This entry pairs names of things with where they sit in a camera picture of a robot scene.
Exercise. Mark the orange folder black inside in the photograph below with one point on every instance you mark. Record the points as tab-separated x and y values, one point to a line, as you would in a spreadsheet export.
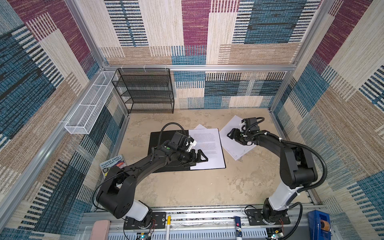
174	167

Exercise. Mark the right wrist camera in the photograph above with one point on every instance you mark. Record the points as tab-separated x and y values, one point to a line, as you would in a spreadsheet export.
250	124

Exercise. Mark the green circuit board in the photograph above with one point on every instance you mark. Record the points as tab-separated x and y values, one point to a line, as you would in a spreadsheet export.
144	236
276	235

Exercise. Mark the green circuit board right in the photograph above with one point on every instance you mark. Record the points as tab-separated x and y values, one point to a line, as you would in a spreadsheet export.
276	235

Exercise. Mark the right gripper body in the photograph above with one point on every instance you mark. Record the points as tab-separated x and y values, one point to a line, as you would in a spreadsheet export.
243	138

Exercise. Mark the white wire mesh basket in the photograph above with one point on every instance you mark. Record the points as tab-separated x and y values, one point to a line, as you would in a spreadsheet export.
87	112

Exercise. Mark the blue glue stick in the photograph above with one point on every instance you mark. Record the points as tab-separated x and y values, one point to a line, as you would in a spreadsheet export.
238	228

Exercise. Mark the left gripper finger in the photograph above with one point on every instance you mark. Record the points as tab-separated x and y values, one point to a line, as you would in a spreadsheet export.
201	157
191	163

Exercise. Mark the colourful children's book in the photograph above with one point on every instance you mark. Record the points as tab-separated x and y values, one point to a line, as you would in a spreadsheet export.
118	161

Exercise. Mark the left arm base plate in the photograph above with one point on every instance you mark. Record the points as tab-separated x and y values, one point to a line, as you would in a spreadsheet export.
154	220

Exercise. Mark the black wire mesh shelf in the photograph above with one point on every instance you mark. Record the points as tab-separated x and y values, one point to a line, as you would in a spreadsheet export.
145	90

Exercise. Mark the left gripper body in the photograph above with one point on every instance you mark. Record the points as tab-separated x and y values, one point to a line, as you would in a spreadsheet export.
185	157

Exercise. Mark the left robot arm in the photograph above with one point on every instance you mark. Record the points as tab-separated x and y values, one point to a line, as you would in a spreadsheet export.
116	194

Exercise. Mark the printed paper sheet back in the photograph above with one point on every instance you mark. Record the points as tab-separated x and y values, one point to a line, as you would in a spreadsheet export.
209	141

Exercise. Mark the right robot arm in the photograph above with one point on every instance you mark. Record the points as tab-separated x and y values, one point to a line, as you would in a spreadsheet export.
301	169

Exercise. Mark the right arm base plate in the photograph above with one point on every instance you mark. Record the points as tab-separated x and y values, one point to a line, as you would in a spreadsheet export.
255	218

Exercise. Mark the pink object at edge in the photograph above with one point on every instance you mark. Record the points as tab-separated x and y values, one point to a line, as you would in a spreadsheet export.
100	230

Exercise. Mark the white yellow marker pen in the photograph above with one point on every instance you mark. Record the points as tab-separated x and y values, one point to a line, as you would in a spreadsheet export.
168	228

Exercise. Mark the blue box with tape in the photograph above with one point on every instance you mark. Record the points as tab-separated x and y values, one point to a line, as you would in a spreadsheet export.
319	225

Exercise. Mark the green circuit board left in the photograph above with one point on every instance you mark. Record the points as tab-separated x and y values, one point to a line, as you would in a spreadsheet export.
144	236

